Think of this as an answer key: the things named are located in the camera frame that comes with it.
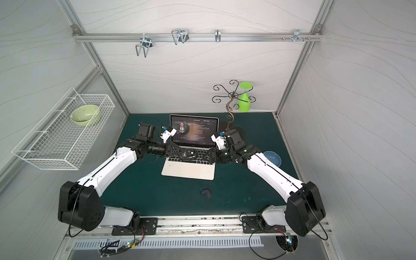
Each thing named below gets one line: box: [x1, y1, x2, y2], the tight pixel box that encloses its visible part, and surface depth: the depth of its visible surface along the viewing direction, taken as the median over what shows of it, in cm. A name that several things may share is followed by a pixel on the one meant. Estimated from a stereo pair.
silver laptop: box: [161, 114, 219, 181], surface depth 97 cm
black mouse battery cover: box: [200, 188, 212, 199], surface depth 86 cm
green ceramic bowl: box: [69, 104, 100, 127], surface depth 73 cm
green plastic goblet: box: [238, 81, 253, 113], surface depth 93 cm
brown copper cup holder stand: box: [211, 79, 256, 131], surface depth 92 cm
